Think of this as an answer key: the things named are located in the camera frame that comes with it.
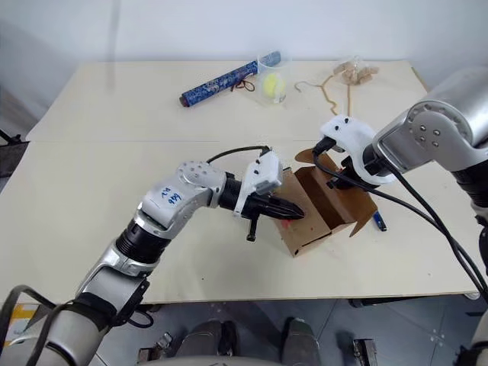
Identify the black stand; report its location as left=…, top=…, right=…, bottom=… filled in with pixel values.
left=0, top=128, right=22, bottom=146

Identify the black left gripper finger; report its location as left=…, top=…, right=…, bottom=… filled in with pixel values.
left=268, top=207, right=302, bottom=223
left=271, top=196, right=307, bottom=220

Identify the blue cutter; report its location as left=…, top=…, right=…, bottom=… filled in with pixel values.
left=371, top=208, right=388, bottom=233

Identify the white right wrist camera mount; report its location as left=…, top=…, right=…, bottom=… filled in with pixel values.
left=319, top=114, right=397, bottom=188

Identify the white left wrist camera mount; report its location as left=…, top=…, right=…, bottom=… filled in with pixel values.
left=233, top=151, right=284, bottom=218

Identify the clear plastic cup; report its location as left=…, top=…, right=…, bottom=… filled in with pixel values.
left=257, top=53, right=293, bottom=108

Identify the clear plastic bag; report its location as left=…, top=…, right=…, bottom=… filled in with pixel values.
left=333, top=55, right=380, bottom=85

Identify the dark red cord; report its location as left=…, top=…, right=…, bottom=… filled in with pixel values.
left=230, top=78, right=255, bottom=93

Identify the dark rounded shape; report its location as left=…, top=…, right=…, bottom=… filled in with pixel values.
left=284, top=318, right=321, bottom=361
left=178, top=319, right=237, bottom=359

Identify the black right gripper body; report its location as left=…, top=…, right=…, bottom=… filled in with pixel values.
left=334, top=153, right=368, bottom=189

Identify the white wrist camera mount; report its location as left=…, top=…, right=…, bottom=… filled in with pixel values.
left=319, top=114, right=397, bottom=188
left=233, top=151, right=284, bottom=218

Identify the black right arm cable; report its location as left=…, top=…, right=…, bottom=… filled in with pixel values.
left=312, top=136, right=488, bottom=310

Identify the brown cardboard box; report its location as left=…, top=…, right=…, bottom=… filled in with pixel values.
left=279, top=146, right=379, bottom=259

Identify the yellow-green tennis ball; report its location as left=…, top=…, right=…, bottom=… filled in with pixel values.
left=262, top=73, right=287, bottom=98

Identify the blue patterned paper roll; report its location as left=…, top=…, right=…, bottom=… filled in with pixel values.
left=178, top=49, right=283, bottom=108

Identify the metal floor bracket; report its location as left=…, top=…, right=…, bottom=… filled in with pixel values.
left=352, top=337, right=378, bottom=366
left=154, top=331, right=175, bottom=350

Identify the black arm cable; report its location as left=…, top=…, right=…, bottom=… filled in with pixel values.
left=207, top=144, right=272, bottom=165
left=312, top=136, right=488, bottom=310
left=0, top=284, right=153, bottom=344

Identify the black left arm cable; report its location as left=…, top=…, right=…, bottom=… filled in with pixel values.
left=207, top=144, right=272, bottom=165

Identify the wooden clothes hanger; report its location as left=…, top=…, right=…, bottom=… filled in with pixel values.
left=294, top=74, right=354, bottom=116

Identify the black upper arm cable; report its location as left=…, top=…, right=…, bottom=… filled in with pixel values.
left=0, top=284, right=153, bottom=344

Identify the dark square base plate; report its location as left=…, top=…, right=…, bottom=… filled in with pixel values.
left=0, top=141, right=31, bottom=178

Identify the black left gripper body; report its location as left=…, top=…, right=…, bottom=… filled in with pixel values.
left=237, top=191, right=278, bottom=243

